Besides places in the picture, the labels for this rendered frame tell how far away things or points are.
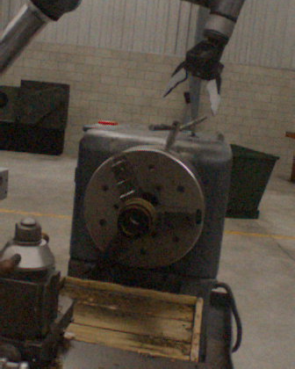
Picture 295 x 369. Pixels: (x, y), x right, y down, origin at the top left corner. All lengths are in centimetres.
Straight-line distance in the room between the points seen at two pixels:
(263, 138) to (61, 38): 527
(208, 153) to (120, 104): 985
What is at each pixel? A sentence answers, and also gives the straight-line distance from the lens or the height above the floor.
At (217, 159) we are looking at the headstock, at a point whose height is 122.
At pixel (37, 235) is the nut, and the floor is 116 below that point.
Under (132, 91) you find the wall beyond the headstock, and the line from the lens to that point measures 1117.
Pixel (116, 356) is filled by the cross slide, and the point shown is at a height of 97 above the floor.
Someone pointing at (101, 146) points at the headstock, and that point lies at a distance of 139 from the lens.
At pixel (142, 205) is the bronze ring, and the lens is 111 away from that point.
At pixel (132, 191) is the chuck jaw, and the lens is 115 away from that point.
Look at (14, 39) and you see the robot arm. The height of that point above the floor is 149.
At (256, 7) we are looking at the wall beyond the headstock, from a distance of 1181.
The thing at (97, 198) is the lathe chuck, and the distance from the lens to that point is 125.
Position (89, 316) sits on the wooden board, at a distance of 108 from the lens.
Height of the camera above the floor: 136
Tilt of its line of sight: 8 degrees down
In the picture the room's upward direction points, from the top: 6 degrees clockwise
